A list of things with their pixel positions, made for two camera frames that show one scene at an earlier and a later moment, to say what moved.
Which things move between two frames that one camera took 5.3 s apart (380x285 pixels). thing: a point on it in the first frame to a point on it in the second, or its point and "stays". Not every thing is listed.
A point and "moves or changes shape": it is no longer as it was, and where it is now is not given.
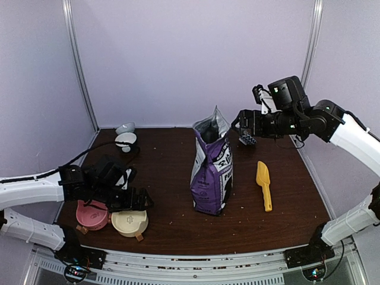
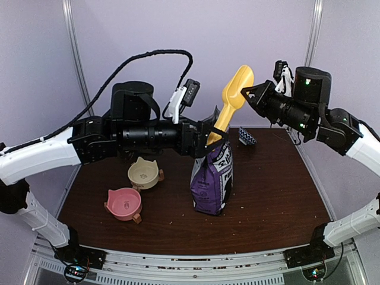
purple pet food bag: x=212 y=174 stays
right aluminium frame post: x=314 y=40 stays
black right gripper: x=244 y=116 to x=258 y=101
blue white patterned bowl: x=247 y=139 stays
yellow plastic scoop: x=263 y=179 to x=233 y=98
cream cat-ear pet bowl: x=129 y=223 to x=143 y=174
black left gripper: x=130 y=203 to x=198 y=149
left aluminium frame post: x=68 y=16 stays
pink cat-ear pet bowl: x=94 y=214 moves or changes shape
